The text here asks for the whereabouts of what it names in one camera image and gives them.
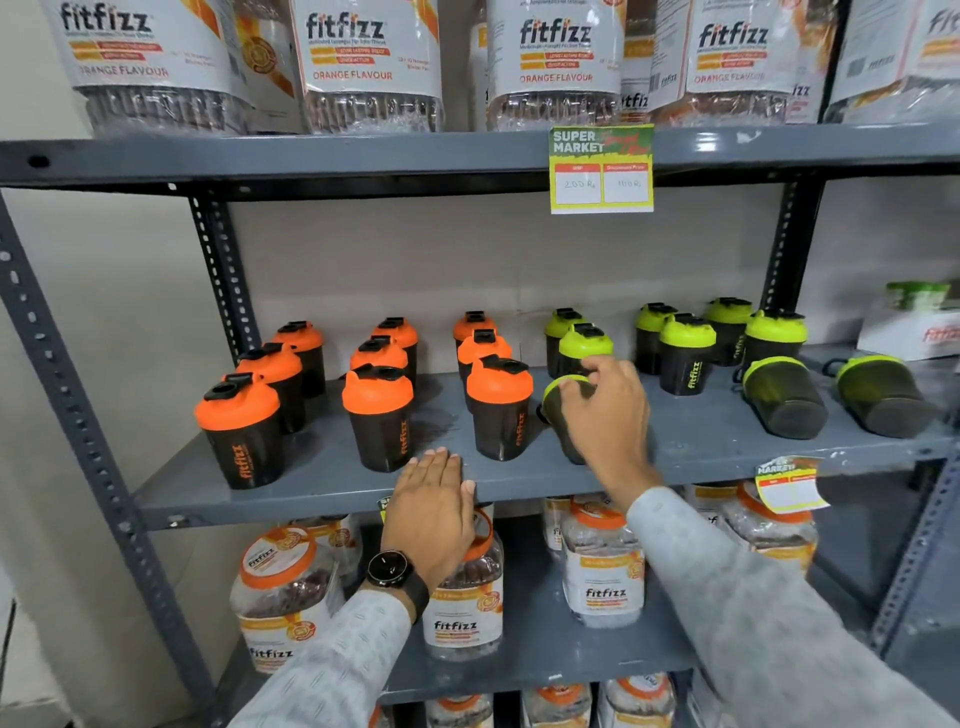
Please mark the group of orange lid jars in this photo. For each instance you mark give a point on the group of orange lid jars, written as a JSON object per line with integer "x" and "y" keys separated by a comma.
{"x": 556, "y": 709}
{"x": 604, "y": 585}

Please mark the green yellow price tag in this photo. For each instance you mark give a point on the green yellow price tag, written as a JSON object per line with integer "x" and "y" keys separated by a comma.
{"x": 601, "y": 169}

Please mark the person's right forearm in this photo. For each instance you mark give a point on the person's right forearm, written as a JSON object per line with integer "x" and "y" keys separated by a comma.
{"x": 765, "y": 630}

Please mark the person's left middle finger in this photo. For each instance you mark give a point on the person's left middle finger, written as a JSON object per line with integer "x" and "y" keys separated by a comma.
{"x": 442, "y": 466}

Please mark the person's left hand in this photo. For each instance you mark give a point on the person's left hand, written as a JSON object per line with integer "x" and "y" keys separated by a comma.
{"x": 427, "y": 525}

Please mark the person's left little finger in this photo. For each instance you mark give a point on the person's left little finger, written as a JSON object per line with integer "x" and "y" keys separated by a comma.
{"x": 412, "y": 480}

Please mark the grey metal shelf rack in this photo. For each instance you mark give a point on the grey metal shelf rack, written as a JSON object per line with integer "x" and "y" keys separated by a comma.
{"x": 690, "y": 442}

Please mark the row of large clear jars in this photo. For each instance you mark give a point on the row of large clear jars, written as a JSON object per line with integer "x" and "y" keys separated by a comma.
{"x": 367, "y": 45}

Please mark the person's right thumb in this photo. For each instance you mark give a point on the person's right thumb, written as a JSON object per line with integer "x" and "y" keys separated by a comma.
{"x": 576, "y": 405}

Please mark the person's left thumb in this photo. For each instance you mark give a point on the person's left thumb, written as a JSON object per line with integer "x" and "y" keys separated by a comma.
{"x": 470, "y": 502}

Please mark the bent yellow price tag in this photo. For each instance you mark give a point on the bent yellow price tag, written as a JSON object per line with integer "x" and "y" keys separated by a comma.
{"x": 789, "y": 487}

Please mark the group of green lid shakers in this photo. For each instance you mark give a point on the group of green lid shakers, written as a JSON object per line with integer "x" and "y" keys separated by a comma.
{"x": 686, "y": 360}

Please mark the black shaker bottle green cap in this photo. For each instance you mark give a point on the black shaker bottle green cap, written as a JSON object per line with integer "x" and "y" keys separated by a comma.
{"x": 553, "y": 418}

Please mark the person's left forearm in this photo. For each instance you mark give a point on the person's left forearm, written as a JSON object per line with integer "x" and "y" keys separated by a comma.
{"x": 330, "y": 667}

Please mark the white cardboard box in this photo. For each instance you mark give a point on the white cardboard box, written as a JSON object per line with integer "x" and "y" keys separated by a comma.
{"x": 907, "y": 334}

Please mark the person's right hand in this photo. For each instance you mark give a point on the person's right hand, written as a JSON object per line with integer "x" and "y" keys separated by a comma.
{"x": 615, "y": 420}

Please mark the green plastic-wrapped shaker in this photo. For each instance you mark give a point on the green plastic-wrapped shaker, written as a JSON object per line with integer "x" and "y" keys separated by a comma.
{"x": 916, "y": 295}

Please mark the group of orange lid shakers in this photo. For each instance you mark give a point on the group of orange lid shakers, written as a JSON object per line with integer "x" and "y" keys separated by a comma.
{"x": 379, "y": 420}

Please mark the black round wristwatch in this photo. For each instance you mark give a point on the black round wristwatch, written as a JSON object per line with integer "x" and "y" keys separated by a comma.
{"x": 394, "y": 574}

